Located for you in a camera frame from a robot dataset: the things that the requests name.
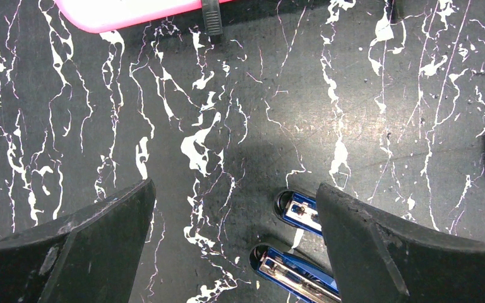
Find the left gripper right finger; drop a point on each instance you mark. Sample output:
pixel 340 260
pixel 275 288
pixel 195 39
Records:
pixel 379 257

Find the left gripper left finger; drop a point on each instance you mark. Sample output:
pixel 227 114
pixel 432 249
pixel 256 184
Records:
pixel 91 255

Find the whiteboard with pink frame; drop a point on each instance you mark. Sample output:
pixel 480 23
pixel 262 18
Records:
pixel 99 16

